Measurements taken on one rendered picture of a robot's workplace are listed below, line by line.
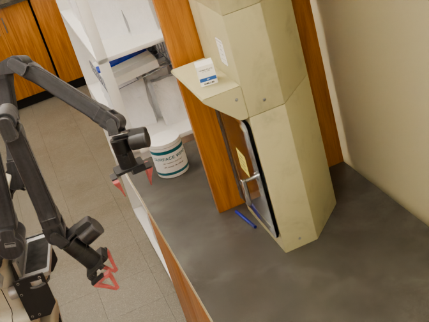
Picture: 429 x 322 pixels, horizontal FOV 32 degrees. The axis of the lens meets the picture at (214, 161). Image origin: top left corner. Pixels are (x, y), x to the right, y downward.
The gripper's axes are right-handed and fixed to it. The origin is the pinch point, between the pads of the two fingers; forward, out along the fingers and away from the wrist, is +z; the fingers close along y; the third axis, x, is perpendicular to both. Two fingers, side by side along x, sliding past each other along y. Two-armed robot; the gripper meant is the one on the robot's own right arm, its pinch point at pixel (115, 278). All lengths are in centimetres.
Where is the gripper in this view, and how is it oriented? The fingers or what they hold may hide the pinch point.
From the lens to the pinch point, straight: 237.9
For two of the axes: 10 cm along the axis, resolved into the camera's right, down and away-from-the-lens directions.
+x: -7.3, 6.6, 1.8
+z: 6.6, 6.3, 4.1
